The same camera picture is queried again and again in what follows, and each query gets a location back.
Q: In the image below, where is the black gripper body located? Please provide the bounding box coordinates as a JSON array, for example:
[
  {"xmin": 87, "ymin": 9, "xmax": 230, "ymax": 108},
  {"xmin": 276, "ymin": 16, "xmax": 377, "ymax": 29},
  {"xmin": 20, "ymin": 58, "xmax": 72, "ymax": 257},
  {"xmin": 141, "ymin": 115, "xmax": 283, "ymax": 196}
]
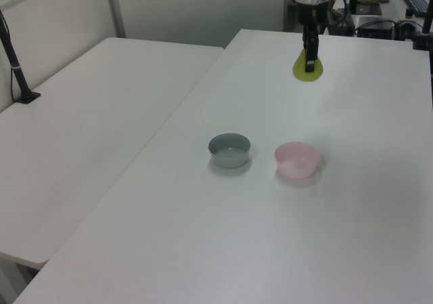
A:
[{"xmin": 297, "ymin": 1, "xmax": 330, "ymax": 31}]

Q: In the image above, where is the green pear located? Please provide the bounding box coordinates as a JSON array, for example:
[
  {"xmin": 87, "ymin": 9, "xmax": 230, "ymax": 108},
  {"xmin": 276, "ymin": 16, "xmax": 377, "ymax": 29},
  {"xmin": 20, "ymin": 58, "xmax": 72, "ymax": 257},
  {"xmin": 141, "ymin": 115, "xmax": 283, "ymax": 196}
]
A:
[{"xmin": 292, "ymin": 49, "xmax": 325, "ymax": 83}]

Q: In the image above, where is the pink plastic bowl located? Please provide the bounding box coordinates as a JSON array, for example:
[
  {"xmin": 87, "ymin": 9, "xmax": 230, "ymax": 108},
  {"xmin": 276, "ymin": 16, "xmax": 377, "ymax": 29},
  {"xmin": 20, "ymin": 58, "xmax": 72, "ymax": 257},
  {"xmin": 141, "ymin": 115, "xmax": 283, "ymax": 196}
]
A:
[{"xmin": 274, "ymin": 141, "xmax": 321, "ymax": 179}]

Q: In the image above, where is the grey plastic bowl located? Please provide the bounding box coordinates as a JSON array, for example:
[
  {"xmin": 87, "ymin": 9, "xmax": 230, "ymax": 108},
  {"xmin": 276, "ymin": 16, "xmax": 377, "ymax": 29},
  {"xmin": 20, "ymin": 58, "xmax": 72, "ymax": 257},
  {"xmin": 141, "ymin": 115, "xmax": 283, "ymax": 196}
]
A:
[{"xmin": 207, "ymin": 133, "xmax": 252, "ymax": 169}]

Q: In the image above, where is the black clamp with pole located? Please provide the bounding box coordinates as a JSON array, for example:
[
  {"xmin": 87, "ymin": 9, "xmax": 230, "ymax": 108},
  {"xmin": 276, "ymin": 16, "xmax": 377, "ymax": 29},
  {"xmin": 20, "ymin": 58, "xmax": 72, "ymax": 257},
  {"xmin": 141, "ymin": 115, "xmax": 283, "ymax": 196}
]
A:
[{"xmin": 411, "ymin": 0, "xmax": 433, "ymax": 51}]

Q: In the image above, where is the white side table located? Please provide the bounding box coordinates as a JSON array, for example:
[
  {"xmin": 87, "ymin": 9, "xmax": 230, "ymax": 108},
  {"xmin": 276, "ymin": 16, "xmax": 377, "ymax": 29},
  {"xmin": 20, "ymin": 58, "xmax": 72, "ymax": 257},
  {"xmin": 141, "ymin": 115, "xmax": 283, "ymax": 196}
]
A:
[{"xmin": 0, "ymin": 37, "xmax": 226, "ymax": 271}]

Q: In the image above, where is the black pole with foot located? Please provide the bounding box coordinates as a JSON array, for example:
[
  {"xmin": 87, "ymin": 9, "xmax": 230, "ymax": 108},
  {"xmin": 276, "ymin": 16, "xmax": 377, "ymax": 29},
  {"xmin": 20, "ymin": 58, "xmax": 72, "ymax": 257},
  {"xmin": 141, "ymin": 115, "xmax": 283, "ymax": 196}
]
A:
[{"xmin": 0, "ymin": 9, "xmax": 42, "ymax": 106}]

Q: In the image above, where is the grey partition frame post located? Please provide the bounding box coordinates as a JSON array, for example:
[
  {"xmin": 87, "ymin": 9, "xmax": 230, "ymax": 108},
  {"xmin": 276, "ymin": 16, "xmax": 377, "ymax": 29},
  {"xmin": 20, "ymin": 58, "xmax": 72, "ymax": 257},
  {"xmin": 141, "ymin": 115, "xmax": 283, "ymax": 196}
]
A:
[{"xmin": 104, "ymin": 0, "xmax": 127, "ymax": 38}]

